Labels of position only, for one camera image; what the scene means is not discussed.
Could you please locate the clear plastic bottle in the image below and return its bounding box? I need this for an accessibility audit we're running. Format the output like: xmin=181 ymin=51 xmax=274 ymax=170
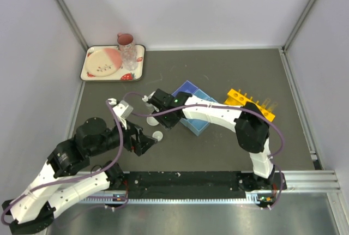
xmin=119 ymin=42 xmax=138 ymax=71

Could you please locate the strawberry pattern tray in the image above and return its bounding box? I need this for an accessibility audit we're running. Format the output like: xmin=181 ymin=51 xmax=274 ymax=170
xmin=80 ymin=45 xmax=146 ymax=82

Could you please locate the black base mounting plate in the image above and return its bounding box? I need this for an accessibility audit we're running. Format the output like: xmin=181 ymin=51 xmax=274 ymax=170
xmin=125 ymin=171 xmax=287 ymax=198

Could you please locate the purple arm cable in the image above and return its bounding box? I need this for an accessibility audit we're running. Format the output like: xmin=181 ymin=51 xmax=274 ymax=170
xmin=0 ymin=98 xmax=129 ymax=225
xmin=119 ymin=92 xmax=286 ymax=210

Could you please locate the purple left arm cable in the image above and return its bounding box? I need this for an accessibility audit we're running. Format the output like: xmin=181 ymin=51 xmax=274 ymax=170
xmin=0 ymin=98 xmax=129 ymax=225

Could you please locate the aluminium frame rail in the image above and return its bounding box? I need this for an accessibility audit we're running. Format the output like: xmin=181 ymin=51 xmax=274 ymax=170
xmin=283 ymin=170 xmax=340 ymax=193

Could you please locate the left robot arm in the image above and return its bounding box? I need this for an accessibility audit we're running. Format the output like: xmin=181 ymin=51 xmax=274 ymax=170
xmin=2 ymin=118 xmax=157 ymax=234

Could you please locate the blue divided storage bin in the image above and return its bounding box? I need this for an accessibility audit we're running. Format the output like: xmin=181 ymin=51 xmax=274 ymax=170
xmin=170 ymin=80 xmax=219 ymax=137

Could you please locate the yellow test tube rack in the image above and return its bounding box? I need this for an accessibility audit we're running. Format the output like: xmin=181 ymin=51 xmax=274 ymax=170
xmin=223 ymin=88 xmax=276 ymax=123

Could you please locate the pink mug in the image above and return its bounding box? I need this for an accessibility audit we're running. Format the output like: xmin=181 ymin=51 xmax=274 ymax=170
xmin=117 ymin=33 xmax=135 ymax=52

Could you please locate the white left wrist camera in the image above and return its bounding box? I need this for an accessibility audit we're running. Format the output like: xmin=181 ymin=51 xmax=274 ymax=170
xmin=106 ymin=98 xmax=134 ymax=129

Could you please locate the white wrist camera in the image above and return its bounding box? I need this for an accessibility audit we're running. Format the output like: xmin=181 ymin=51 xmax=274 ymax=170
xmin=142 ymin=92 xmax=159 ymax=113
xmin=106 ymin=98 xmax=134 ymax=129

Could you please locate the small white round cap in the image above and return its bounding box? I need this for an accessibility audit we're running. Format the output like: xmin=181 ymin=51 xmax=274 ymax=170
xmin=152 ymin=131 xmax=164 ymax=142

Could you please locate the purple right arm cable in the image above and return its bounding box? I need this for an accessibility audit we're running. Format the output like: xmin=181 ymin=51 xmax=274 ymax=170
xmin=119 ymin=92 xmax=286 ymax=210

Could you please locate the pink cream plate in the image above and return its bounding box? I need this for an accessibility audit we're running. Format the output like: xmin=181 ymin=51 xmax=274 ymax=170
xmin=85 ymin=48 xmax=122 ymax=77

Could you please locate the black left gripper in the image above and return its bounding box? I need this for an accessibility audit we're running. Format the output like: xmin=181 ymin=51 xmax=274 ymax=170
xmin=89 ymin=116 xmax=158 ymax=158

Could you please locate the white round lid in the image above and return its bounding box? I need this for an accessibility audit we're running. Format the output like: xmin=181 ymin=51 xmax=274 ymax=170
xmin=146 ymin=117 xmax=159 ymax=126

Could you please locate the white slotted cable duct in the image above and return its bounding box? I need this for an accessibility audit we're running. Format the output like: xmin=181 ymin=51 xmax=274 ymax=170
xmin=78 ymin=191 xmax=276 ymax=207

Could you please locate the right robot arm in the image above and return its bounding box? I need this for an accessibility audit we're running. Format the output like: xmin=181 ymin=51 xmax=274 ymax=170
xmin=145 ymin=89 xmax=275 ymax=189

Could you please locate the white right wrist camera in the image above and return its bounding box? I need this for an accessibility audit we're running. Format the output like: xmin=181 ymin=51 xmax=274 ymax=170
xmin=142 ymin=92 xmax=159 ymax=113

